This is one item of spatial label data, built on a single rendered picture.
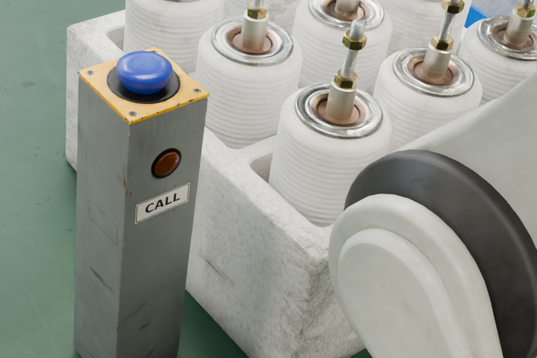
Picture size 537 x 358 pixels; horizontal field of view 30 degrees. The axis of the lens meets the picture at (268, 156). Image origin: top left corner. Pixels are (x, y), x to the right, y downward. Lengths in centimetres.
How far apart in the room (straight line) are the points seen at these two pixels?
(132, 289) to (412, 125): 29
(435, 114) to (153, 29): 28
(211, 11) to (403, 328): 49
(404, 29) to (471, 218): 53
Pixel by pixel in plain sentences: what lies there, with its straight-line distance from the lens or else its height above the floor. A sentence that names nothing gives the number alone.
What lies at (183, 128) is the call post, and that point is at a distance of 74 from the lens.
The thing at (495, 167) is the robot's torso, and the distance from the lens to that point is 54.
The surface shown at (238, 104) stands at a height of 21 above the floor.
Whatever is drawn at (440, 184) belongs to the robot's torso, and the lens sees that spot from 54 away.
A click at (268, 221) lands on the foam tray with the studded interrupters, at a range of 84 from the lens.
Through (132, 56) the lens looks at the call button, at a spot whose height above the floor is 33.
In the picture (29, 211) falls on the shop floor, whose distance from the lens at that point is 109.
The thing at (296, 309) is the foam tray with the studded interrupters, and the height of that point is 11.
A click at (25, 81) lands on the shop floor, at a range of 127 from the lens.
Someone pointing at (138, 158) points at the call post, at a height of 28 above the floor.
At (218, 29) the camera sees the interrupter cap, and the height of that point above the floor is 25.
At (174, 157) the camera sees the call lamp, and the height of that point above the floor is 27.
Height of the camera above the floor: 75
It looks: 39 degrees down
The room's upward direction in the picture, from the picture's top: 10 degrees clockwise
